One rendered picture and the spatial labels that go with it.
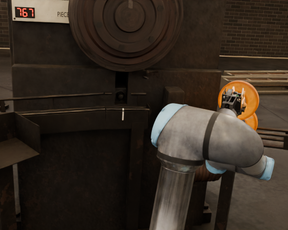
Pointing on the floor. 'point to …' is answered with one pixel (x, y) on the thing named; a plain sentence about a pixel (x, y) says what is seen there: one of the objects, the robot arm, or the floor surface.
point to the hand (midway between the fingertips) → (238, 95)
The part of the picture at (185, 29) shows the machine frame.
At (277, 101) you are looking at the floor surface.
